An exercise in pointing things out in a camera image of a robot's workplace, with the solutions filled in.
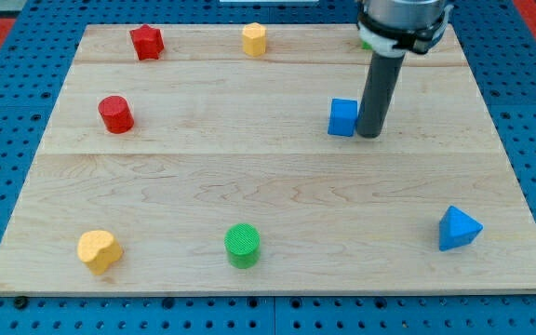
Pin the blue cube block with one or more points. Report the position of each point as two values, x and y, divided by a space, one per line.
342 117

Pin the green cylinder block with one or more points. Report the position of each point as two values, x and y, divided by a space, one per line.
243 245

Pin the light wooden board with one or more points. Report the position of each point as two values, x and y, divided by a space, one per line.
220 138

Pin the yellow hexagon block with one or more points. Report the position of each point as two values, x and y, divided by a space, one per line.
254 39

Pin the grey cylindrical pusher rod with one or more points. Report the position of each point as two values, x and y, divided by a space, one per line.
378 92

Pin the red cylinder block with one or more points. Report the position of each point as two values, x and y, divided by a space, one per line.
115 114

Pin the red star block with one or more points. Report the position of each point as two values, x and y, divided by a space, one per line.
147 41

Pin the yellow heart block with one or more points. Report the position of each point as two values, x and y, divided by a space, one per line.
98 249

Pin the blue triangular block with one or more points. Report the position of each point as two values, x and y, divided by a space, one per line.
457 229

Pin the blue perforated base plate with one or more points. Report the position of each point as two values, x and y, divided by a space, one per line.
497 38

